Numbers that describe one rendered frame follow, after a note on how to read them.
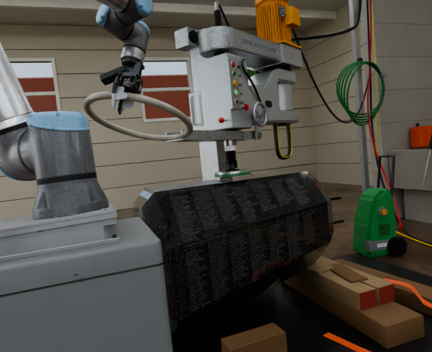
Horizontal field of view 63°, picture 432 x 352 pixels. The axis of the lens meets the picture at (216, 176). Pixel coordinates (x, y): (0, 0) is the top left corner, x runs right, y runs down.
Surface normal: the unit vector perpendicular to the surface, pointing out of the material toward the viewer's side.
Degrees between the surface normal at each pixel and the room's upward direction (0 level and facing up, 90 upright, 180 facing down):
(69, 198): 67
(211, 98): 90
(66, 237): 90
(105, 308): 90
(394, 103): 90
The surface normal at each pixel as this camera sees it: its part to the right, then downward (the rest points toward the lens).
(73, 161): 0.58, -0.06
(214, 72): -0.63, 0.11
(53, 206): -0.08, -0.30
